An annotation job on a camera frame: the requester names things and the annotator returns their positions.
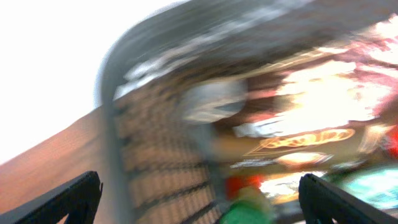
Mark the green lid jar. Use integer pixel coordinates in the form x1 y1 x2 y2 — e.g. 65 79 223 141
220 187 275 224

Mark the teal white packet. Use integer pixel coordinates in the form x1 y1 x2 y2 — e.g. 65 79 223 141
336 166 397 210

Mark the grey plastic basket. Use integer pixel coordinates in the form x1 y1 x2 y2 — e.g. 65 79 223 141
101 0 397 223

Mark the brown Nescafe Gold bag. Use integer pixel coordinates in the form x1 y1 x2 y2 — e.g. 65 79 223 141
215 14 397 172

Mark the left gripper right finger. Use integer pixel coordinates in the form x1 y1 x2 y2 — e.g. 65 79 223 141
298 174 397 224

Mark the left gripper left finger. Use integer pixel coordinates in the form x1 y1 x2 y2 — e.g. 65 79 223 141
1 170 103 224

